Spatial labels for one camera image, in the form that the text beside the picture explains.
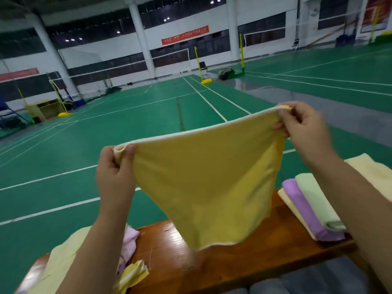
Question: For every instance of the light pink towel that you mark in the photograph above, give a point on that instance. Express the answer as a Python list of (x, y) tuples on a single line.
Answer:
[(128, 242)]

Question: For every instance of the red wall banner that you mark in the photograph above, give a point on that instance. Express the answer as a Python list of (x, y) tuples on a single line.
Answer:
[(18, 74), (185, 35)]

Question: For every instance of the yellow wooden stand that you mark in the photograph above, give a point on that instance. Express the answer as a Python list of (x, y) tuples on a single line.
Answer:
[(46, 108)]

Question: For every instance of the person's right hand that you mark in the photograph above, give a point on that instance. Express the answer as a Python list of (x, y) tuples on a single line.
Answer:
[(306, 134)]

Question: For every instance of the blue umpire chair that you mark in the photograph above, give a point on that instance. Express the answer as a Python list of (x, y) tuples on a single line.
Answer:
[(9, 119)]

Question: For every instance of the red wall poster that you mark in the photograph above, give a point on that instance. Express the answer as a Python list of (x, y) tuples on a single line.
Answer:
[(380, 12)]

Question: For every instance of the brown wooden bench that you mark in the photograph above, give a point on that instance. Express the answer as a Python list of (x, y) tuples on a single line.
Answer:
[(184, 266)]

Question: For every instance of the yellow white striped cloth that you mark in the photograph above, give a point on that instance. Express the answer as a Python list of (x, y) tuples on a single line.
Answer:
[(132, 275)]

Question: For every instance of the black sports bag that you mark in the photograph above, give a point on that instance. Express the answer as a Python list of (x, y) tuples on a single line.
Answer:
[(226, 74)]

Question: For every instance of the pale yellow towel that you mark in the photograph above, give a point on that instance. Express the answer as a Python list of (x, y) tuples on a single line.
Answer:
[(61, 260), (373, 174), (291, 208), (208, 180)]

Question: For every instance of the badminton net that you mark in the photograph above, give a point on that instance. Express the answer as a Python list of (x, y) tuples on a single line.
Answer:
[(122, 64)]

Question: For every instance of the dark folding chair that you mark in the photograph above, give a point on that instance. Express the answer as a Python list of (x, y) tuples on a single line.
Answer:
[(203, 67)]

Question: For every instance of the light green striped towel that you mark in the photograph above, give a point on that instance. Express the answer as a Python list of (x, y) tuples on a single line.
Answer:
[(318, 199)]

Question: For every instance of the person's left forearm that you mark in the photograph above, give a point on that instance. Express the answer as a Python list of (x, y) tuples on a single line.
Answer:
[(92, 254)]

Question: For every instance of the purple towel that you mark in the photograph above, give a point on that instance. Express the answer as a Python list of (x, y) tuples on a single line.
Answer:
[(306, 214)]

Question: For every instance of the person's left hand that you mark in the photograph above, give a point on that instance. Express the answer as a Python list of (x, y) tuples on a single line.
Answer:
[(115, 180)]

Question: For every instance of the person's right forearm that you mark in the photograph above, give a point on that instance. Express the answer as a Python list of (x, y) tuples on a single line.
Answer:
[(361, 211)]

